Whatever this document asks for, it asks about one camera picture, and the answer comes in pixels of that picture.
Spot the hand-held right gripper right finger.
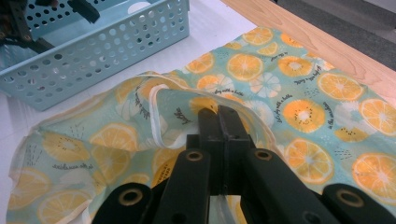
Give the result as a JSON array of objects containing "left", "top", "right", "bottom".
[{"left": 219, "top": 105, "right": 340, "bottom": 224}]

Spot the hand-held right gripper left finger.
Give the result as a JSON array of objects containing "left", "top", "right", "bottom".
[{"left": 152, "top": 106, "right": 225, "bottom": 224}]

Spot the light blue plastic basket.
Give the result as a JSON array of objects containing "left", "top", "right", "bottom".
[{"left": 0, "top": 0, "right": 191, "bottom": 112}]

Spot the small white-lidded jar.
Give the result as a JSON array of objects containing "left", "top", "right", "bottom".
[{"left": 127, "top": 1, "right": 152, "bottom": 15}]

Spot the orange-slice print cloth bag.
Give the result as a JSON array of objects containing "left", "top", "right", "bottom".
[{"left": 6, "top": 26, "right": 396, "bottom": 224}]

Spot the wooden table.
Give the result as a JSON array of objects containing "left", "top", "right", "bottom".
[{"left": 220, "top": 0, "right": 396, "bottom": 108}]

